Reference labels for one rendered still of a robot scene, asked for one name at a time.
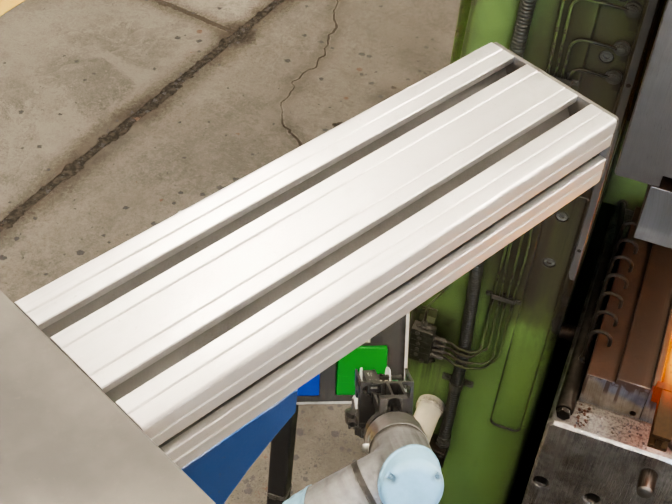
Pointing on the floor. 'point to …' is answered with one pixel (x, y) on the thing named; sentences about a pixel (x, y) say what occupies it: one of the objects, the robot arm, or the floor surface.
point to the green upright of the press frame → (453, 305)
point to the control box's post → (282, 460)
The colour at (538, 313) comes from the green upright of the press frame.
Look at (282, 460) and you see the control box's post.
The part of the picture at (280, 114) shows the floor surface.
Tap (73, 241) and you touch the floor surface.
